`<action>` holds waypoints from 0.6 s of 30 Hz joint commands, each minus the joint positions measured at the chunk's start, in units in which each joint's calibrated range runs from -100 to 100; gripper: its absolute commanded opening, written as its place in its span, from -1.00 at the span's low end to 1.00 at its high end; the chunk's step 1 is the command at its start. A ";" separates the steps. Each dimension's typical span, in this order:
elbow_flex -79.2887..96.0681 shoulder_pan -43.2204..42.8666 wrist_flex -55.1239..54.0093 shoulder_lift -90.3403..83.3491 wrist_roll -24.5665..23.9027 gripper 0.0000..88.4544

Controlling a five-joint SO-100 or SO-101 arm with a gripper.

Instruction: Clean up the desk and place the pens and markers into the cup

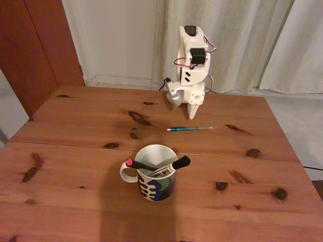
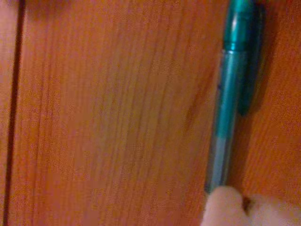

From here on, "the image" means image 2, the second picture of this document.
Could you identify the teal ballpoint pen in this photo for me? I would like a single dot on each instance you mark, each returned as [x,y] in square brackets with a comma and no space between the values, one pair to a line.
[229,94]

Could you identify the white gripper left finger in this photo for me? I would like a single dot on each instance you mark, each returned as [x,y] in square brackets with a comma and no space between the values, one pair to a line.
[225,207]

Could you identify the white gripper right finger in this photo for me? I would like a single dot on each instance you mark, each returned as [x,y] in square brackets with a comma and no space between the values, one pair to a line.
[275,212]

